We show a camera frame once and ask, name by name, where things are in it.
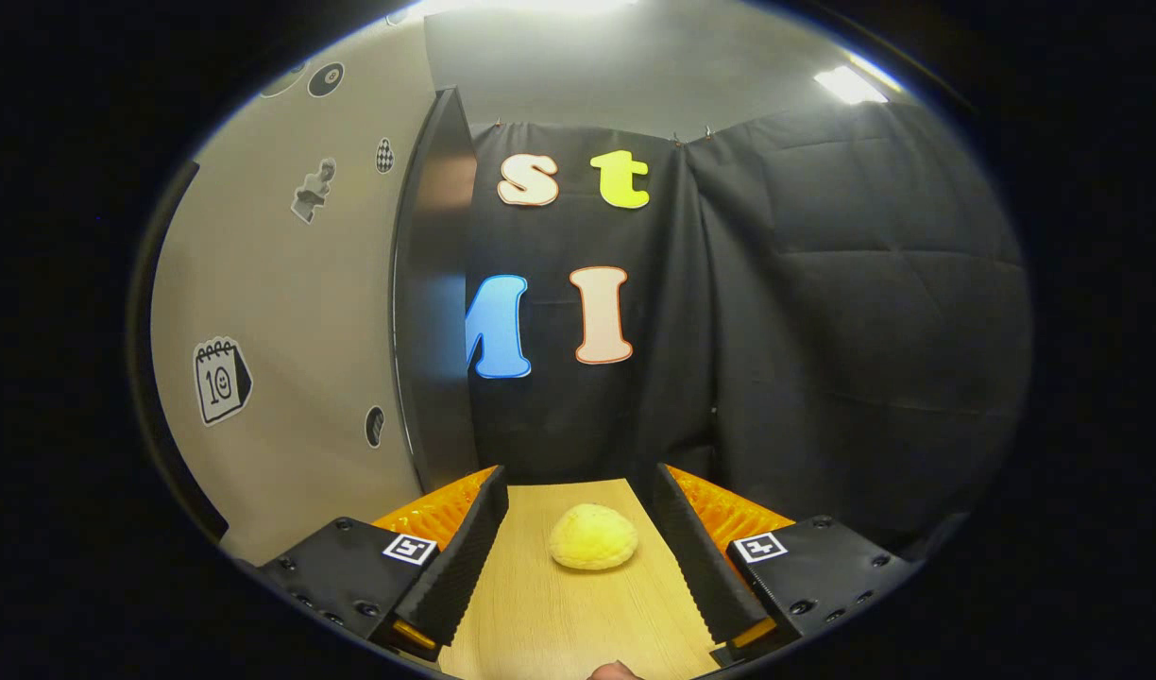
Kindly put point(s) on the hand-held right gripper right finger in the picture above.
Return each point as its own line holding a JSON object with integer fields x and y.
{"x": 693, "y": 557}

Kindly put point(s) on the large ceiling light panel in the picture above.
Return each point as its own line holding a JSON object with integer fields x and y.
{"x": 521, "y": 5}

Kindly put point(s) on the black backdrop cloth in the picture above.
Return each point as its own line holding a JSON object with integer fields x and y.
{"x": 824, "y": 331}

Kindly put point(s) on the small ceiling light panel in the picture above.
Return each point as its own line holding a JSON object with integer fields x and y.
{"x": 850, "y": 85}

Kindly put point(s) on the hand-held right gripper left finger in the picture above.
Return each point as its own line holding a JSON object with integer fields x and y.
{"x": 467, "y": 557}

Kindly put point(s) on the beige cabinet door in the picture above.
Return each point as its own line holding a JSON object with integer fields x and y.
{"x": 304, "y": 331}

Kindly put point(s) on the yellow bread bun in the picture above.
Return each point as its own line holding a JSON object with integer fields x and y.
{"x": 592, "y": 536}

